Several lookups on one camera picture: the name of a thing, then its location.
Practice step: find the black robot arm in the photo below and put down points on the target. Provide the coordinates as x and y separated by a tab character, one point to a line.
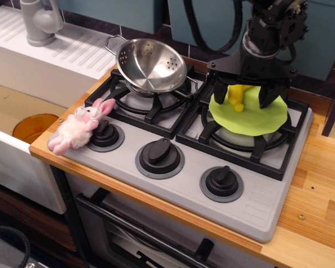
276	22

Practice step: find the grey toy stove top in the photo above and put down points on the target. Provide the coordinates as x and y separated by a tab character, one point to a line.
255	213

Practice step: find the yellow plastic banana toy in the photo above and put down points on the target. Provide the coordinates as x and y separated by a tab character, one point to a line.
235	96

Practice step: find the left black burner grate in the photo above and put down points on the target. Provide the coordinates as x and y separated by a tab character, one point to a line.
162	114

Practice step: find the pink white plush bunny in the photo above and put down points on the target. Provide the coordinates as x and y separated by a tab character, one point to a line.
77	129

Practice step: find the black stove knob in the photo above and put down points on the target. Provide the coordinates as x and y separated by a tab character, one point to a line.
160	159
221	184
107	137

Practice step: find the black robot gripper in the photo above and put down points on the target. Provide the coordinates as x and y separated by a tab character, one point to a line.
253	64

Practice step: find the orange plastic bowl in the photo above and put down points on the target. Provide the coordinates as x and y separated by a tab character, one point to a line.
30	128

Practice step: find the left black stove knob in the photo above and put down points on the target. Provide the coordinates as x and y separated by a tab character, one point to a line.
107	137

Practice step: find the grey toy faucet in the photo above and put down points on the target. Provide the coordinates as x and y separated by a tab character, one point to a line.
41	24

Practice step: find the right black burner grate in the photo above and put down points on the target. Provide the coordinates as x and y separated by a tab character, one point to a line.
274	155

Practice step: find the middle black stove knob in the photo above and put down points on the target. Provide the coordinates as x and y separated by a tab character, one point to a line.
160	159

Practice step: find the lime green plate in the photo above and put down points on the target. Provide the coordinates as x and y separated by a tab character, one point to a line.
252	121

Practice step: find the right black stove knob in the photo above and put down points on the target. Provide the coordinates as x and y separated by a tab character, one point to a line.
221	184

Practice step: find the stainless steel colander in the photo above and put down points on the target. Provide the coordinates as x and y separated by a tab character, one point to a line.
151	66

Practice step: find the black burner grate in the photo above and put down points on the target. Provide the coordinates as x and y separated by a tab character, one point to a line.
162	114
274	155

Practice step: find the oven door with handle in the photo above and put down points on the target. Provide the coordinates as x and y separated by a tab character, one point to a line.
139	236

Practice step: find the white toy sink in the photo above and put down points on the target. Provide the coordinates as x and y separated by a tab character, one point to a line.
37	80

